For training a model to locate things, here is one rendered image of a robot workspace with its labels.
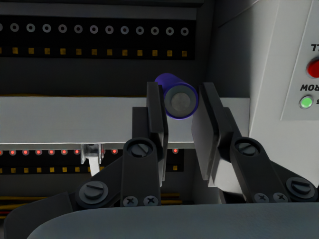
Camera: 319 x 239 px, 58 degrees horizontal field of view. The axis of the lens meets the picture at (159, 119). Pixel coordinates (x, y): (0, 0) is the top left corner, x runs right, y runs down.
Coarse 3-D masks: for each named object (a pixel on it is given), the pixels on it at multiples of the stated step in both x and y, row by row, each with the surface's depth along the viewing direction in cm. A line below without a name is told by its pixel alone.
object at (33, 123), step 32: (0, 96) 27; (32, 96) 27; (64, 96) 43; (96, 96) 43; (128, 96) 43; (0, 128) 27; (32, 128) 27; (64, 128) 28; (96, 128) 28; (128, 128) 28; (0, 160) 47; (32, 160) 47; (64, 160) 48; (96, 160) 31
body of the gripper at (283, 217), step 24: (72, 216) 7; (96, 216) 7; (120, 216) 7; (144, 216) 7; (168, 216) 7; (192, 216) 7; (216, 216) 7; (240, 216) 7; (264, 216) 7; (288, 216) 7; (312, 216) 8
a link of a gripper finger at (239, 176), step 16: (240, 144) 11; (256, 144) 11; (240, 160) 10; (256, 160) 10; (240, 176) 10; (256, 176) 9; (272, 176) 10; (224, 192) 12; (256, 192) 9; (272, 192) 9
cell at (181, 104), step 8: (160, 80) 17; (168, 80) 15; (176, 80) 14; (168, 88) 14; (176, 88) 14; (184, 88) 14; (192, 88) 14; (168, 96) 14; (176, 96) 13; (184, 96) 13; (192, 96) 14; (168, 104) 14; (176, 104) 14; (184, 104) 14; (192, 104) 14; (168, 112) 14; (176, 112) 14; (184, 112) 14; (192, 112) 14
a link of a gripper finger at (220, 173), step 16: (208, 96) 13; (208, 112) 12; (224, 112) 12; (192, 128) 15; (208, 128) 12; (224, 128) 11; (208, 144) 12; (224, 144) 11; (208, 160) 12; (224, 160) 11; (208, 176) 13; (224, 176) 11; (288, 176) 10; (240, 192) 11; (288, 192) 10; (304, 192) 10
